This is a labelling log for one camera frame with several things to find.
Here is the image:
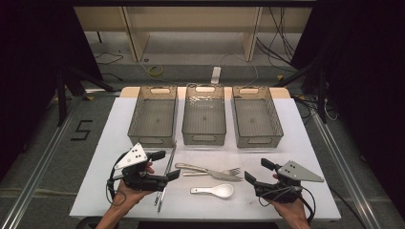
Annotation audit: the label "black metal stand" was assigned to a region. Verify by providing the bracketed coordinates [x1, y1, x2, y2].
[55, 66, 116, 128]
[276, 60, 329, 124]

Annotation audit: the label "person's left hand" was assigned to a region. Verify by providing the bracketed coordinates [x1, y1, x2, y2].
[111, 161, 157, 207]

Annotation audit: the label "white floor cable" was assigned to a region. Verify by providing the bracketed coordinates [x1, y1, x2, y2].
[219, 52, 260, 88]

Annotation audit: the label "yellow tape roll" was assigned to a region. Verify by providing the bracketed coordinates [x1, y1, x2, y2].
[148, 65, 164, 78]

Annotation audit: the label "beige wooden shelf unit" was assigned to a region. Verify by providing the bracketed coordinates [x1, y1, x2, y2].
[74, 6, 313, 63]

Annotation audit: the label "bundle of black cables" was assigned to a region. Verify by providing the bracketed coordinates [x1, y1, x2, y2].
[256, 7, 297, 73]

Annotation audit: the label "metal chopstick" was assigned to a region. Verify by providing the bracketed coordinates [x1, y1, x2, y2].
[157, 142, 179, 214]
[154, 141, 178, 206]

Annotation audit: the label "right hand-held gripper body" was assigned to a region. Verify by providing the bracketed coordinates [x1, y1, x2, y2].
[253, 159, 326, 205]

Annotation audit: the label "white power strip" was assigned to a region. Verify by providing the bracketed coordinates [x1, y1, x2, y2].
[210, 66, 222, 85]

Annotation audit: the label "grey translucent plastic bin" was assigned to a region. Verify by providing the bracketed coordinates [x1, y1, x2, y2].
[231, 85, 285, 149]
[127, 85, 179, 149]
[181, 83, 227, 147]

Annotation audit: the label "black cables beside table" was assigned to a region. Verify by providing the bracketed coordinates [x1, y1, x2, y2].
[294, 94, 338, 123]

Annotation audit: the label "black floor cable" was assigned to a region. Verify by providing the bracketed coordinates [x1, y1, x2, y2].
[95, 52, 124, 66]

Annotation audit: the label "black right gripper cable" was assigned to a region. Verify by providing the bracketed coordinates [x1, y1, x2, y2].
[257, 185, 317, 223]

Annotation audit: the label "aluminium floor rail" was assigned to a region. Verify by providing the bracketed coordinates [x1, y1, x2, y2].
[309, 111, 383, 229]
[0, 94, 84, 229]

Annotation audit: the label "person's right hand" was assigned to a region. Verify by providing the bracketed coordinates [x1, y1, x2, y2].
[271, 173, 312, 227]

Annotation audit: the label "white table mat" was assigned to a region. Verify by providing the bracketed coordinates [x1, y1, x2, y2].
[69, 96, 342, 222]

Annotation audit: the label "black curtain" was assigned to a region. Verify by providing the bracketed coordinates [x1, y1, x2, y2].
[0, 0, 103, 179]
[292, 0, 405, 220]

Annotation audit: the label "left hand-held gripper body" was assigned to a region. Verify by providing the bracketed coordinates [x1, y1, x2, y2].
[114, 141, 169, 193]

